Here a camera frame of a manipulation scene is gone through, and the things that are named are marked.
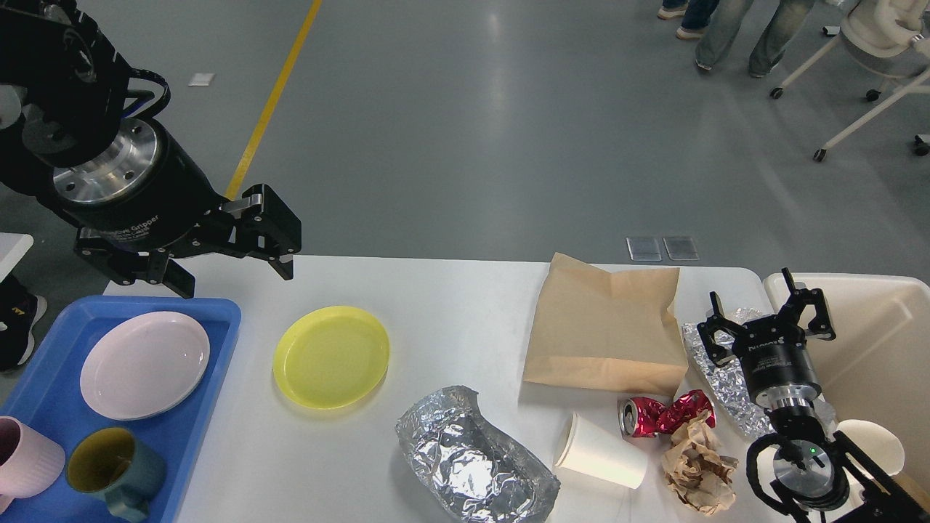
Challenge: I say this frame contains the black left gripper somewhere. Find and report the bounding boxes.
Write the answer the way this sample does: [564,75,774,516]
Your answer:
[52,117,302,299]

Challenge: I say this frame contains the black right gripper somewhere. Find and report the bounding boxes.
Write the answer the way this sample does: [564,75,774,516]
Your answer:
[697,268,836,408]

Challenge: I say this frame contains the yellow plate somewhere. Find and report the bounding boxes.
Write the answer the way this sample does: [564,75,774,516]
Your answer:
[272,306,391,410]

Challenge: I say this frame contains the teal green mug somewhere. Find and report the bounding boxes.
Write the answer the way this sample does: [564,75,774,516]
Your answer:
[65,426,167,522]

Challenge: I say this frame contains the pink ribbed mug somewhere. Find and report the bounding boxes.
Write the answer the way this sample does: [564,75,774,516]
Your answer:
[1,415,66,512]

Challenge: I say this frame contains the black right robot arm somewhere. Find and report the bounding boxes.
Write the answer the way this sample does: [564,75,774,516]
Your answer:
[697,269,928,522]

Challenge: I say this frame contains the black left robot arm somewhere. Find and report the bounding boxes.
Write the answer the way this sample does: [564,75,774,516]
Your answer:
[1,1,302,298]

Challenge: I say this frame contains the flat foil sheet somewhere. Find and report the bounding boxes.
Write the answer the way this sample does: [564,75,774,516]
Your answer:
[682,308,838,439]

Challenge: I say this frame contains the floor outlet plate right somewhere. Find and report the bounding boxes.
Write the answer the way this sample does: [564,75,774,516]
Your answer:
[662,236,700,262]

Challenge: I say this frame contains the floor outlet plate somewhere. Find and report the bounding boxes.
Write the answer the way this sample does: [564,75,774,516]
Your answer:
[662,236,700,262]
[626,236,663,262]

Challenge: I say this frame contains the beige plastic bin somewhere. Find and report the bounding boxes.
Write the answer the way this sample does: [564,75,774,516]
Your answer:
[793,272,929,504]

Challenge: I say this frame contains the pink plate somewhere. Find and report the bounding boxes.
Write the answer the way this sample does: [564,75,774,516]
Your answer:
[79,311,211,421]

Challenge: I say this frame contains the floor outlet plate left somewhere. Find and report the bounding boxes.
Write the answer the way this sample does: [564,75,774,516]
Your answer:
[626,236,663,262]

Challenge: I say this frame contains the crushed red can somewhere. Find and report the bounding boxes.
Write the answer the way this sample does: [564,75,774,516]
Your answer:
[618,389,716,437]

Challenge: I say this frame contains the crumpled brown paper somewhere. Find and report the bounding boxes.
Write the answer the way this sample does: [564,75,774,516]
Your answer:
[661,411,740,516]

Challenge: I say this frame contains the brown paper bag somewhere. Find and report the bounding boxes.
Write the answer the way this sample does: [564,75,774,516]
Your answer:
[522,253,688,395]

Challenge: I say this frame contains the white paper cup in bin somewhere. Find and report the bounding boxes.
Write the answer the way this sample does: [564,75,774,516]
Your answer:
[837,419,905,476]

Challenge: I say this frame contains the white side table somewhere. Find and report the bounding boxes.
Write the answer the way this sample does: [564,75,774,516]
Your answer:
[0,232,34,281]

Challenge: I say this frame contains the blue plastic tray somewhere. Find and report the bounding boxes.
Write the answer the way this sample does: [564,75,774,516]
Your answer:
[2,296,241,522]

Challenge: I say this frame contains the person in blue jeans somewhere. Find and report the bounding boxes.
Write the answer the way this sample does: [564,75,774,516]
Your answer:
[695,0,816,78]

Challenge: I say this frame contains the crumpled foil tray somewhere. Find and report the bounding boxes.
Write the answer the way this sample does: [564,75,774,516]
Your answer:
[395,385,561,522]

